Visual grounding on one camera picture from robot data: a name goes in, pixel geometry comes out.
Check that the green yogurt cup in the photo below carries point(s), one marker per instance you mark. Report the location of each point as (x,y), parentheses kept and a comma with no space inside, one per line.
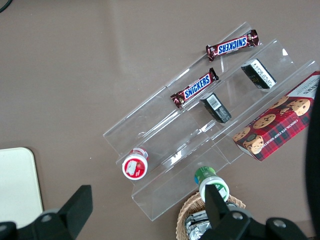
(205,176)

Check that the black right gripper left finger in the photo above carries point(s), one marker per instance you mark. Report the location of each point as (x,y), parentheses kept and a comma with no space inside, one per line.
(71,212)

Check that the white plastic tray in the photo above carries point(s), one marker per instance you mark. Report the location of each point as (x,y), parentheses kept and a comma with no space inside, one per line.
(17,185)

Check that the foil wrapped sandwich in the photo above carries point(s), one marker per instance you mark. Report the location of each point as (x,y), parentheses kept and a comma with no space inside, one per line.
(197,227)

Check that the small black box white label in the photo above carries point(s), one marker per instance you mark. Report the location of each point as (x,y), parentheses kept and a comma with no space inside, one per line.
(260,74)

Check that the Snickers chocolate bar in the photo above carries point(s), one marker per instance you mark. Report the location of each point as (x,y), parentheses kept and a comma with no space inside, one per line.
(196,88)
(232,45)

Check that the woven wicker basket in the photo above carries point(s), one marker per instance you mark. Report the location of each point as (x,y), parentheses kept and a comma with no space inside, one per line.
(186,212)

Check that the small black box with barcode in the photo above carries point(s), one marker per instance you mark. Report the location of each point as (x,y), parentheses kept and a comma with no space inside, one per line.
(215,108)

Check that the clear acrylic tiered display stand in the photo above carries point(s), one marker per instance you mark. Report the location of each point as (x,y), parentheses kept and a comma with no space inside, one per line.
(190,130)

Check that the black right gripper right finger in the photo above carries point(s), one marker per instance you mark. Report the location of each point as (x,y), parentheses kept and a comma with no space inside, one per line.
(218,212)

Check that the red tartan cookie box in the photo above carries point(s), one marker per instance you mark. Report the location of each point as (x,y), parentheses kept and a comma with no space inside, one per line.
(277,120)

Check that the red strawberry yogurt cup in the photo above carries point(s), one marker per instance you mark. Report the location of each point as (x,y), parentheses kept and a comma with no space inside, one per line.
(135,167)

